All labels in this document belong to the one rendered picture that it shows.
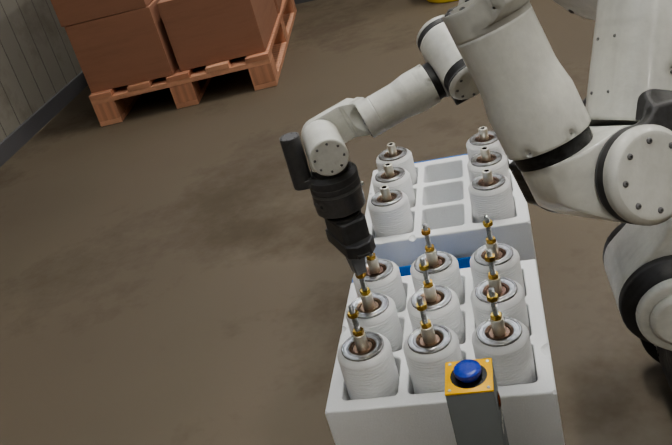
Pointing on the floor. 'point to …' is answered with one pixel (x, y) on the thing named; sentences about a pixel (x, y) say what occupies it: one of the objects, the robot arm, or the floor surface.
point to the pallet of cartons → (168, 16)
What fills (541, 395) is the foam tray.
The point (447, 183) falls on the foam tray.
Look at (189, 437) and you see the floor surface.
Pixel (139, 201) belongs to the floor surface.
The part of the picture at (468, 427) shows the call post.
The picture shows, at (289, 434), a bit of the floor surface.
